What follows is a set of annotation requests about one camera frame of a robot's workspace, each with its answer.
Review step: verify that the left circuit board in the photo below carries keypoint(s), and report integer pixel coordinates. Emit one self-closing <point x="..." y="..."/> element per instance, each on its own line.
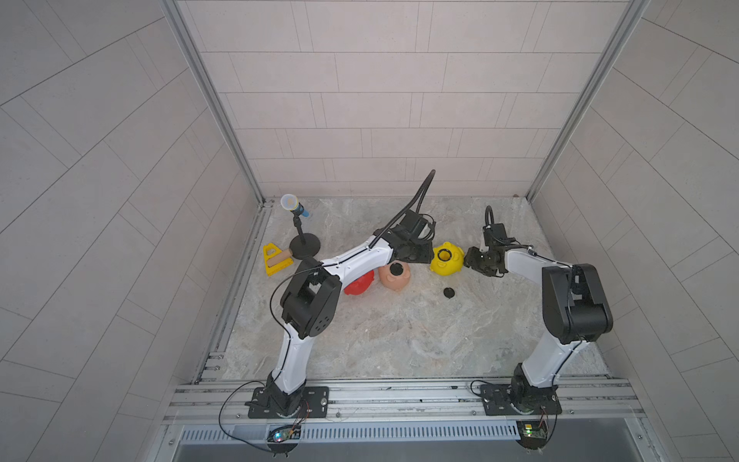
<point x="285" y="433"/>

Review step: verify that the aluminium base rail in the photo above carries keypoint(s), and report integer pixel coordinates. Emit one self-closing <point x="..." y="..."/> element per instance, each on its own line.
<point x="379" y="400"/>

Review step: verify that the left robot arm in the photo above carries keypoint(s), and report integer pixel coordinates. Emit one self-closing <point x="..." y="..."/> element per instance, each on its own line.
<point x="310" y="301"/>

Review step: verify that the pink piggy bank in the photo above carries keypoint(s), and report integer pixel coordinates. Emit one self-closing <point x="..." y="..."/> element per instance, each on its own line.
<point x="394" y="283"/>

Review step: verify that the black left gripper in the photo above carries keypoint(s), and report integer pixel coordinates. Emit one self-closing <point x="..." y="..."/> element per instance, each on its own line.
<point x="425" y="252"/>

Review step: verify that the red piggy bank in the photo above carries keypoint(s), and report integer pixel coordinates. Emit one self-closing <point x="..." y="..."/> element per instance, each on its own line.
<point x="360" y="285"/>

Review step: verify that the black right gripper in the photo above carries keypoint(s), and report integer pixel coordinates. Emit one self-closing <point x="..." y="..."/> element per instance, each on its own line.
<point x="471" y="258"/>

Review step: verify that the right circuit board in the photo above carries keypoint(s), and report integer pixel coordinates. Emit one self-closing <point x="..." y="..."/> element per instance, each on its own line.
<point x="532" y="435"/>

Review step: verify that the yellow piggy bank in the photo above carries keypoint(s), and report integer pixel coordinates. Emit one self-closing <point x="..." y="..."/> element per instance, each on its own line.
<point x="448" y="259"/>

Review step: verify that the aluminium corner post left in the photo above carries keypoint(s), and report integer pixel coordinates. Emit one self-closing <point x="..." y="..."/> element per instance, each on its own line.
<point x="176" y="20"/>

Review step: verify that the toy microphone on stand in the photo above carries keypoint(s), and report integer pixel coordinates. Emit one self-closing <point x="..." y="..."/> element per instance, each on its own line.
<point x="305" y="244"/>

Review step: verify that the circuit board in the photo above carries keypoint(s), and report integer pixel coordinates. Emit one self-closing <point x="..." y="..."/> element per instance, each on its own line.
<point x="285" y="433"/>
<point x="532" y="435"/>

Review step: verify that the aluminium corner post right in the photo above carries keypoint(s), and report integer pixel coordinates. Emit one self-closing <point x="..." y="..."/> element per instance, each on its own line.
<point x="613" y="48"/>

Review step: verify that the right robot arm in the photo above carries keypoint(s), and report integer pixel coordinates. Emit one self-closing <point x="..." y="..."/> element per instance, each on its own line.
<point x="575" y="312"/>

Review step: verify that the aluminium corner post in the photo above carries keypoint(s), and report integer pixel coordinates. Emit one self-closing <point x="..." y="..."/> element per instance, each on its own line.
<point x="613" y="48"/>
<point x="176" y="20"/>

